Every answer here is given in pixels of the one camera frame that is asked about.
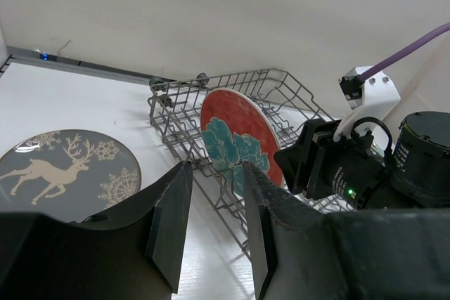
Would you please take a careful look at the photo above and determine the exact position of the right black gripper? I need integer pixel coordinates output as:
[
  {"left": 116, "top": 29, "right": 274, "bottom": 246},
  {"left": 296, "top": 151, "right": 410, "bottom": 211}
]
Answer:
[{"left": 274, "top": 118, "right": 387, "bottom": 209}]

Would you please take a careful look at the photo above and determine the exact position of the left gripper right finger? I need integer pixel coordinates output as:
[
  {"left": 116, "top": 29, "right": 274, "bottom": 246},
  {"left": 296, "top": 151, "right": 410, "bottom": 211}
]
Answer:
[{"left": 243, "top": 162, "right": 338, "bottom": 299}]

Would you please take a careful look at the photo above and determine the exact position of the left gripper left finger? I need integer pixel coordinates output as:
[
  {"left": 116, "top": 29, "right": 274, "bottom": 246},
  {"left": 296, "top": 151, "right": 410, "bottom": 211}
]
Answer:
[{"left": 75, "top": 161, "right": 193, "bottom": 294}]

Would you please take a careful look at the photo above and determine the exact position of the red plate with teal flower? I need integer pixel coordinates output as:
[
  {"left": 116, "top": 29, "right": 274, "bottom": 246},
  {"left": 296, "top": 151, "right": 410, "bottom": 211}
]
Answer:
[{"left": 200, "top": 88, "right": 283, "bottom": 197}]

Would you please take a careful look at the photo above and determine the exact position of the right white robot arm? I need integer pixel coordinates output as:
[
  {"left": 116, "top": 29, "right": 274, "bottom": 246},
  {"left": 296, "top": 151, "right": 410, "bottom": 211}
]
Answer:
[{"left": 274, "top": 111, "right": 449, "bottom": 209}]

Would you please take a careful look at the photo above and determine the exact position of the grey plate with deer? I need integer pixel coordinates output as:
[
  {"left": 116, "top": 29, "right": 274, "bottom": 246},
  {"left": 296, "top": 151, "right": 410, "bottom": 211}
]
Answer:
[{"left": 1, "top": 129, "right": 142, "bottom": 222}]

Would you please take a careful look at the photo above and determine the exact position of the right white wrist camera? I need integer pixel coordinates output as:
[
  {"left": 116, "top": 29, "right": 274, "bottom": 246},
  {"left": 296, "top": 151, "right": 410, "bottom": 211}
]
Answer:
[{"left": 333, "top": 66, "right": 401, "bottom": 142}]

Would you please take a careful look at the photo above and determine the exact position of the grey wire dish rack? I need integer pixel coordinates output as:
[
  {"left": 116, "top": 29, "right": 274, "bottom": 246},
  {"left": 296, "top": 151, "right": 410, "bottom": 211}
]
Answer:
[{"left": 148, "top": 68, "right": 334, "bottom": 256}]

